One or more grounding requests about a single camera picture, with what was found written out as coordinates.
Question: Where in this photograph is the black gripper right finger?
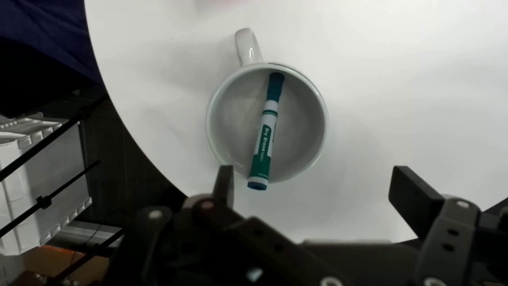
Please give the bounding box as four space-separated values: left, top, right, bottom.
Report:
387 166 482 286

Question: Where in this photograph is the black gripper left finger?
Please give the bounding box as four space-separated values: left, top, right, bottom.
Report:
184 164 250 236

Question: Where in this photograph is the green marker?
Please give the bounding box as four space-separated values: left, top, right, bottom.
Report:
246 72 287 193

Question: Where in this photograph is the white plastic crate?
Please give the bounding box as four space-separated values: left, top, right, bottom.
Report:
0 114 95 258

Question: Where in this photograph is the navy blue cloth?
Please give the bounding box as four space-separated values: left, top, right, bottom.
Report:
0 0 103 90

